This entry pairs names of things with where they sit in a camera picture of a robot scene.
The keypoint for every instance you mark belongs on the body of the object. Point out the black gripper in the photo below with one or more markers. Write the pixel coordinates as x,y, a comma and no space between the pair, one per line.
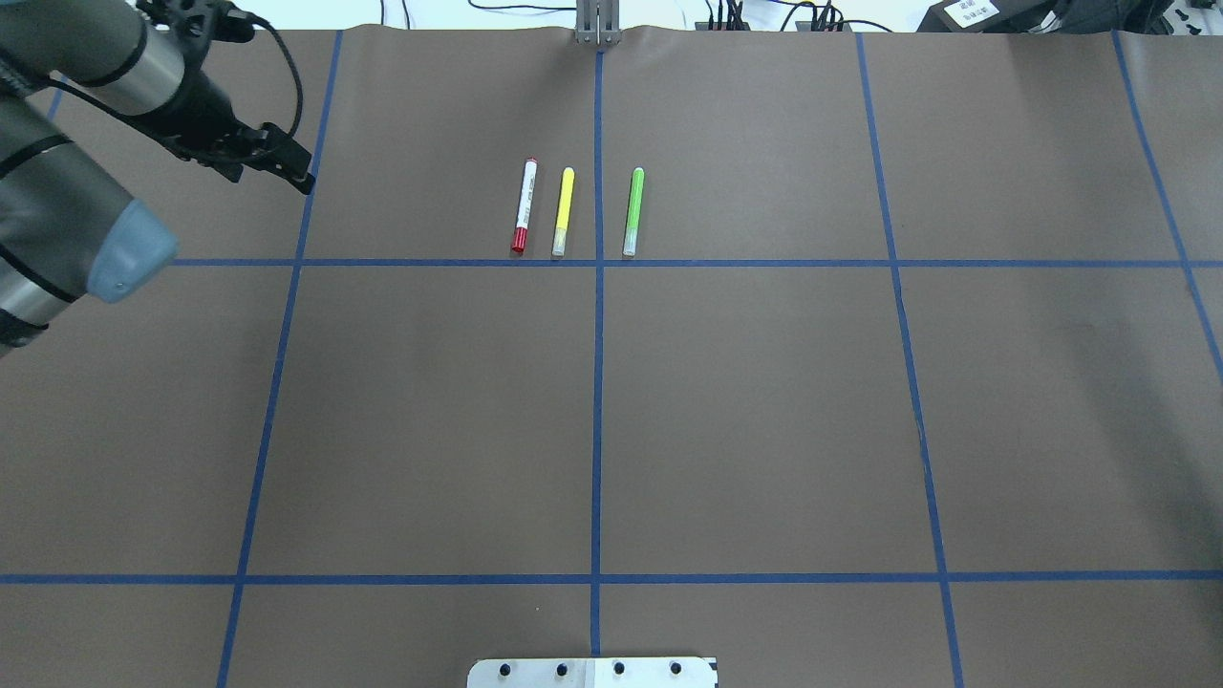
198,113

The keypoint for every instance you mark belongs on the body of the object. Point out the red white marker pen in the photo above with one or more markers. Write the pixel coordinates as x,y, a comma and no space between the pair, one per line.
524,206

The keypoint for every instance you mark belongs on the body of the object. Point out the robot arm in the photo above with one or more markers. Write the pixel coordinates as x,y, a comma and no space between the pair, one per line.
70,229

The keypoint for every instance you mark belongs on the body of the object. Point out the yellow marker pen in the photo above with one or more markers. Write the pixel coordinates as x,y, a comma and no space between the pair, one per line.
566,192

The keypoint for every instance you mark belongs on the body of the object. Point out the green marker pen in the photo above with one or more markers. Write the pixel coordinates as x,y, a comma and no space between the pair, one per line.
634,211

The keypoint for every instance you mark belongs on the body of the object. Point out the brown paper table cover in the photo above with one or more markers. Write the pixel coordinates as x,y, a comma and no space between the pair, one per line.
914,380

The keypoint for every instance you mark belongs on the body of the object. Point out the black box white label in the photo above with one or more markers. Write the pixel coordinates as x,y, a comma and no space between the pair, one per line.
986,16

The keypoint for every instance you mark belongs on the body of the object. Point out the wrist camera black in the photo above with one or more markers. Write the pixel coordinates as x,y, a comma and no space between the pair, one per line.
201,22

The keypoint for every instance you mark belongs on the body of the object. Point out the aluminium frame post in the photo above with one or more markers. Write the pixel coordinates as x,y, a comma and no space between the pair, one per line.
597,23

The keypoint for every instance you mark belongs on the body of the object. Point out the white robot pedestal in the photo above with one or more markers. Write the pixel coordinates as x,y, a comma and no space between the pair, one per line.
623,671

